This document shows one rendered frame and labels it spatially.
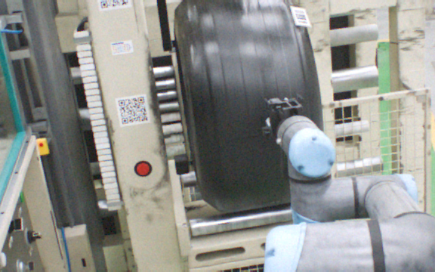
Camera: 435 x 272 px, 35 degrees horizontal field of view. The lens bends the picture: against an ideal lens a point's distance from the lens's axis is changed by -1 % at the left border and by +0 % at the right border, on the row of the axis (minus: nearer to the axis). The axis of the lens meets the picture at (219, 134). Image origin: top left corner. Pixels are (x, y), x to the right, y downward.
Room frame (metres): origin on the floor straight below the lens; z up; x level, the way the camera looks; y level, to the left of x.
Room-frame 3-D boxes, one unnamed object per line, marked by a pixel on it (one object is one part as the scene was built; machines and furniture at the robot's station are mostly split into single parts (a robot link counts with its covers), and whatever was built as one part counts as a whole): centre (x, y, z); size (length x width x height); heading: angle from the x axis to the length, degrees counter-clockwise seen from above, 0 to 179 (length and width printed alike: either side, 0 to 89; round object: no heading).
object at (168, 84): (2.05, 0.20, 1.05); 0.20 x 0.15 x 0.30; 94
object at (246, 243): (1.55, -0.06, 0.83); 0.36 x 0.09 x 0.06; 94
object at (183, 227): (1.68, 0.13, 0.90); 0.40 x 0.03 x 0.10; 4
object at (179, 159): (1.78, 0.12, 0.97); 0.05 x 0.04 x 0.05; 4
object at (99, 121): (1.61, 0.29, 1.19); 0.05 x 0.04 x 0.48; 4
